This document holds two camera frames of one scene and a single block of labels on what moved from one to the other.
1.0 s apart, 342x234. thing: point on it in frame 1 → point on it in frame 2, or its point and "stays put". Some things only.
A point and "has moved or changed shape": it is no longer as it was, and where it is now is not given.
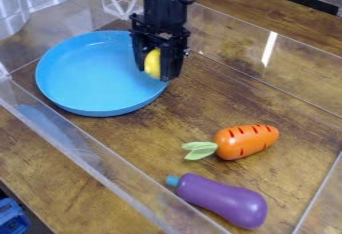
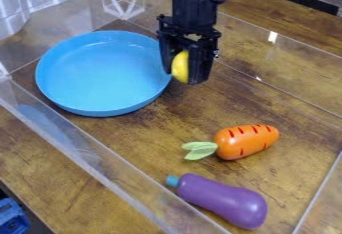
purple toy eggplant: [243, 206] stays put
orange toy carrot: [237, 142] stays put
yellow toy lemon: [153, 62] has moved or changed shape
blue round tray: [88, 72] stays put
